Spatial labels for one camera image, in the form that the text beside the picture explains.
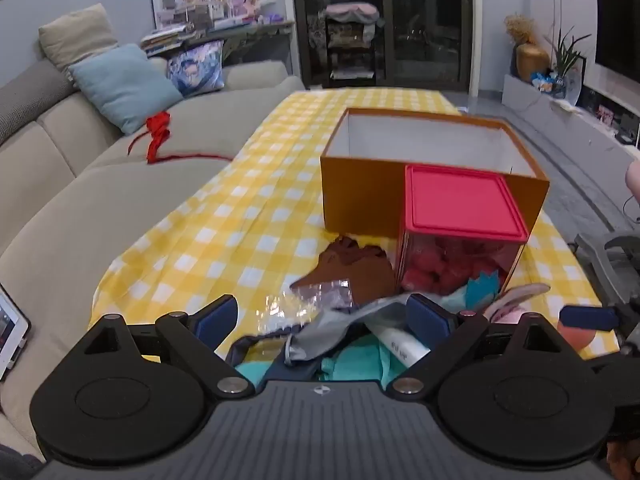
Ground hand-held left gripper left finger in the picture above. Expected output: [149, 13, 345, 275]
[82, 294, 255, 396]

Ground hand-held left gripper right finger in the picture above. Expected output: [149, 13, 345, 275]
[392, 294, 593, 395]

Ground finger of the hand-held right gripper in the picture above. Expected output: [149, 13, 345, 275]
[559, 305, 620, 332]

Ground white tube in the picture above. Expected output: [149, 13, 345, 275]
[375, 324, 432, 369]

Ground navy cloth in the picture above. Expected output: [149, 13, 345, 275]
[225, 335, 321, 392]

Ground brown cloth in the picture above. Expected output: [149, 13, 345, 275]
[291, 236, 398, 311]

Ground grey cloth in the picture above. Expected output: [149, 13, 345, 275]
[285, 300, 417, 364]

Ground white storage box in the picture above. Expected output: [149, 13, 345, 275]
[320, 107, 551, 242]

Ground salmon round toy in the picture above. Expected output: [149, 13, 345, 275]
[556, 321, 597, 350]

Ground teal spiky felt piece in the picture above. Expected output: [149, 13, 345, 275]
[461, 270, 502, 307]

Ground clear plastic bag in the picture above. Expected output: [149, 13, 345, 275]
[255, 280, 357, 337]

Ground red-lidded clear container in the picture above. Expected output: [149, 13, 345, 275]
[397, 164, 530, 297]

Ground beige sofa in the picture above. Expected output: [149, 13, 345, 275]
[0, 57, 307, 463]

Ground red ribbon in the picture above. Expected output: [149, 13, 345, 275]
[127, 111, 236, 164]

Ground tablet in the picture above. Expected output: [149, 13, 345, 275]
[0, 285, 32, 382]

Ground white cabinet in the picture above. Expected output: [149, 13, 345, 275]
[501, 73, 640, 163]

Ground snack packets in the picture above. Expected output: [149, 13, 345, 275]
[530, 72, 559, 94]

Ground light blue pillow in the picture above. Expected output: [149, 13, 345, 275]
[67, 43, 184, 135]

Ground printed cushion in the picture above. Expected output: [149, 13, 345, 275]
[166, 40, 226, 97]

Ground gold vase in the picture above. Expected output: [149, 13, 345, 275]
[515, 43, 551, 84]

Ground green plant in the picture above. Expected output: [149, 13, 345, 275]
[544, 26, 592, 82]

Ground black shelf rack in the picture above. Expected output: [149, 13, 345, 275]
[324, 2, 382, 87]

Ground television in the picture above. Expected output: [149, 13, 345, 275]
[594, 0, 640, 87]

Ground glass sliding door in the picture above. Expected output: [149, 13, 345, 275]
[290, 0, 476, 94]

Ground dried flowers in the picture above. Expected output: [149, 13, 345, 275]
[503, 13, 539, 47]

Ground cluttered side table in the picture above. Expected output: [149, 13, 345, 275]
[141, 0, 287, 56]

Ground beige pillow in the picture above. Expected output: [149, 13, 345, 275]
[39, 3, 119, 74]

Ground pink cushion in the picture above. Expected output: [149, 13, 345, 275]
[325, 2, 382, 24]

